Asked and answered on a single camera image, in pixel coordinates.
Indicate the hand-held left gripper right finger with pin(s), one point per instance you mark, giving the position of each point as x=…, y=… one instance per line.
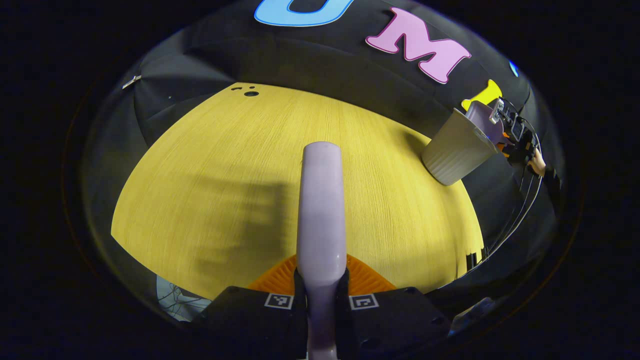
x=395, y=320

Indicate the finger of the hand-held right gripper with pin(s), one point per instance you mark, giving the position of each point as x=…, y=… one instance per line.
x=497, y=111
x=507, y=140

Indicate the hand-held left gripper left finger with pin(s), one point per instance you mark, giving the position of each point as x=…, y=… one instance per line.
x=250, y=320

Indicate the lilac dustpan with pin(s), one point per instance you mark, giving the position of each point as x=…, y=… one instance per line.
x=482, y=117

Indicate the blue paper trash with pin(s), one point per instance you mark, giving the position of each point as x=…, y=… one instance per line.
x=513, y=68

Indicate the white ribbed garbage bin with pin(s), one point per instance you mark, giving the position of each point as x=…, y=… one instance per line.
x=457, y=150

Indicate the small lilac broom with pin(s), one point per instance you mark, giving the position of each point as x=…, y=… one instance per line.
x=321, y=210

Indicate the black backdrop cloth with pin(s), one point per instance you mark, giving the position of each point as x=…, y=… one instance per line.
x=325, y=55

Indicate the white cloth clip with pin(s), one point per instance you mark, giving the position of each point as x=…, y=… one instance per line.
x=132, y=81

